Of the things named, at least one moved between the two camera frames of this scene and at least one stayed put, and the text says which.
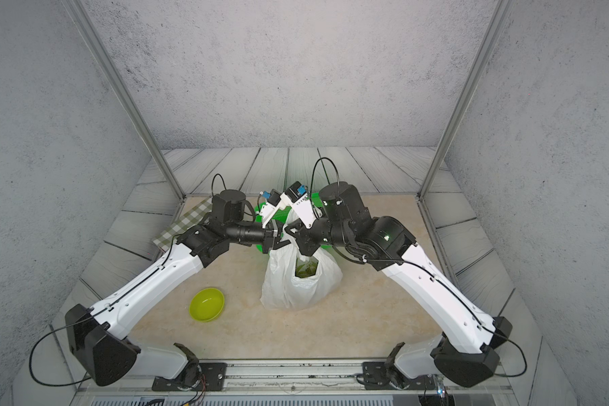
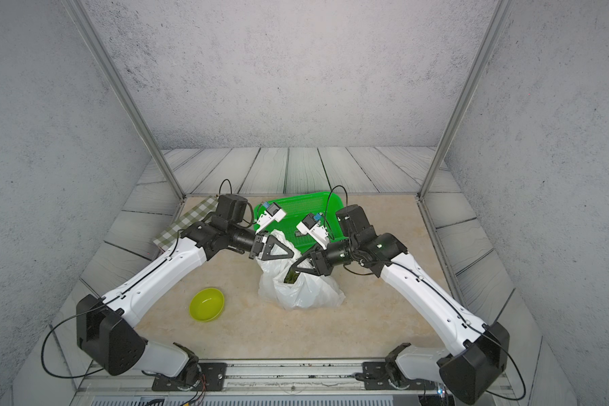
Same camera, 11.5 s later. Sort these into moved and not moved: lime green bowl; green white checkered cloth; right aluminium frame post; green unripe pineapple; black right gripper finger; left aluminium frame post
Moved: black right gripper finger; green unripe pineapple
Not moved: right aluminium frame post; lime green bowl; green white checkered cloth; left aluminium frame post
